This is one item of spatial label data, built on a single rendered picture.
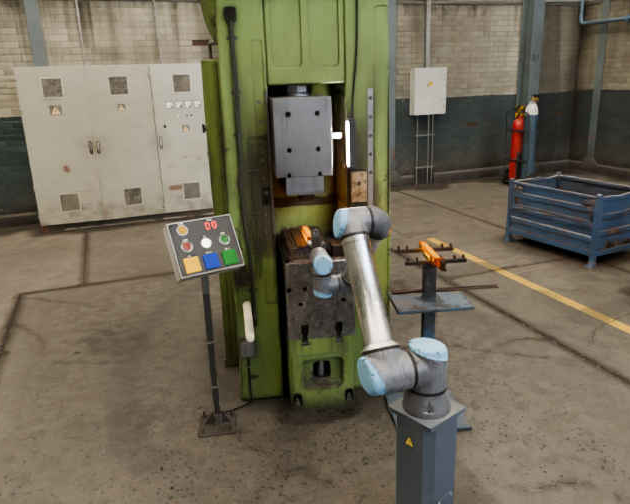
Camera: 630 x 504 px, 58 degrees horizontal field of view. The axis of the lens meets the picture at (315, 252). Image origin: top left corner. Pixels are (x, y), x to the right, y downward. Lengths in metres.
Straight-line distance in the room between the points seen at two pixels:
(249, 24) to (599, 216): 4.04
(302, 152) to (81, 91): 5.42
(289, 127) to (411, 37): 7.22
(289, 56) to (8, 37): 6.12
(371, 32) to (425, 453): 2.06
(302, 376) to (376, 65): 1.76
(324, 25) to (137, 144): 5.34
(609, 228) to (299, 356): 3.85
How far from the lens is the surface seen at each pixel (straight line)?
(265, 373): 3.52
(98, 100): 8.10
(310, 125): 2.98
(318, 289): 2.77
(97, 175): 8.18
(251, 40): 3.10
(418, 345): 2.24
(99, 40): 8.77
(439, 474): 2.46
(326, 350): 3.27
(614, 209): 6.25
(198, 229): 2.91
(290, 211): 3.53
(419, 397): 2.29
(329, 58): 3.14
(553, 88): 11.80
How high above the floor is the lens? 1.86
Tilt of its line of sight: 17 degrees down
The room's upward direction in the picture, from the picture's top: 2 degrees counter-clockwise
